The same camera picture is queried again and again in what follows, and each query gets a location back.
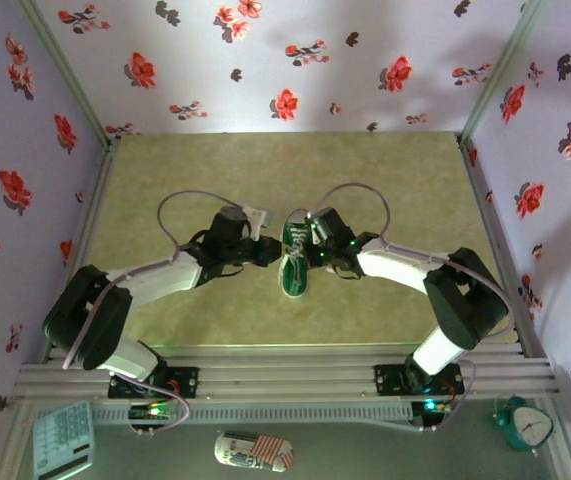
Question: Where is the white shoelace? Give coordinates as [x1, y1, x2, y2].
[284, 227, 311, 274]

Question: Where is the green canvas sneaker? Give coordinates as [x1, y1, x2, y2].
[278, 209, 312, 300]

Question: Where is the wide aluminium extrusion beam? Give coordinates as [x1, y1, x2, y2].
[12, 343, 564, 404]

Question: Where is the striped drink can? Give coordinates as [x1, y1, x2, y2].
[213, 430, 295, 474]

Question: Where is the light teal calculator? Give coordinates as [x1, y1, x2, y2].
[32, 399, 97, 480]

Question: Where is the teal alarm clock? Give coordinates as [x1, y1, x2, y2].
[492, 394, 555, 456]

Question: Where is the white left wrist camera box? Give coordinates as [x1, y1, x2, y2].
[242, 204, 272, 236]

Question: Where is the lavender right arm cable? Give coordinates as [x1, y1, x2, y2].
[312, 182, 516, 434]

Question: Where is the lavender arm cable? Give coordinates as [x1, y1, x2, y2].
[312, 182, 516, 434]
[62, 189, 254, 434]

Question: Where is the lavender left arm cable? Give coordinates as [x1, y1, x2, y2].
[62, 189, 254, 434]

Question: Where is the aluminium side rail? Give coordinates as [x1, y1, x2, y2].
[456, 133, 541, 359]
[39, 137, 121, 364]

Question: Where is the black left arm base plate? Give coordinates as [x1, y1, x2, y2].
[107, 366, 200, 400]

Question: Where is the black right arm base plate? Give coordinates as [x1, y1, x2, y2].
[373, 363, 466, 397]

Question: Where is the grey slotted cable duct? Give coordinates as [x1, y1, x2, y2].
[89, 401, 414, 427]

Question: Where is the aluminium frame post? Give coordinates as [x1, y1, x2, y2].
[458, 0, 551, 144]
[17, 0, 119, 149]

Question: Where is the aluminium frame leg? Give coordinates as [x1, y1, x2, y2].
[0, 399, 34, 480]
[539, 397, 571, 480]

